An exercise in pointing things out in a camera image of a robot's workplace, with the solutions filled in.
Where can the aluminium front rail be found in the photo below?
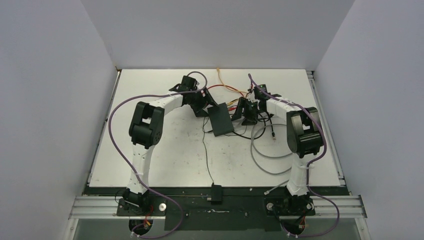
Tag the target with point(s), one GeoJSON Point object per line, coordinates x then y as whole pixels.
{"type": "Point", "coordinates": [106, 207]}

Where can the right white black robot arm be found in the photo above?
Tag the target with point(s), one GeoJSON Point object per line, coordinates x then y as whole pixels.
{"type": "Point", "coordinates": [304, 136]}

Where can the aluminium right side rail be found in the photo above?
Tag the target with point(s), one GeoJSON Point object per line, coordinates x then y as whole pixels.
{"type": "Point", "coordinates": [327, 131]}

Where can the aluminium left side rail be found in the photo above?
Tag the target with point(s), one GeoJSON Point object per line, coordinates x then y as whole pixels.
{"type": "Point", "coordinates": [104, 121]}

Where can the black power adapter box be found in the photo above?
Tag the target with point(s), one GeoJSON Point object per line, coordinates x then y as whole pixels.
{"type": "Point", "coordinates": [216, 194]}

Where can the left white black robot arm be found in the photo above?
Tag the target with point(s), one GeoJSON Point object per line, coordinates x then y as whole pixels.
{"type": "Point", "coordinates": [146, 130]}

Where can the aluminium rail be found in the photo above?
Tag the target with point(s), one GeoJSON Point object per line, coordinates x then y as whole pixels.
{"type": "Point", "coordinates": [106, 207]}
{"type": "Point", "coordinates": [104, 121]}
{"type": "Point", "coordinates": [327, 131]}

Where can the dark grey network switch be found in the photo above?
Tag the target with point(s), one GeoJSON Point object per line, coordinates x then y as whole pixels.
{"type": "Point", "coordinates": [220, 119]}

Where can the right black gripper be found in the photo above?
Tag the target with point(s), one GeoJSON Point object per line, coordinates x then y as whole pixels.
{"type": "Point", "coordinates": [241, 104]}

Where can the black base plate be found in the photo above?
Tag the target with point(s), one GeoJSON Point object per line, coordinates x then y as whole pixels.
{"type": "Point", "coordinates": [172, 214]}

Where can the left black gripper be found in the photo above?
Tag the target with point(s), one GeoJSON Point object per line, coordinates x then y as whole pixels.
{"type": "Point", "coordinates": [199, 110]}

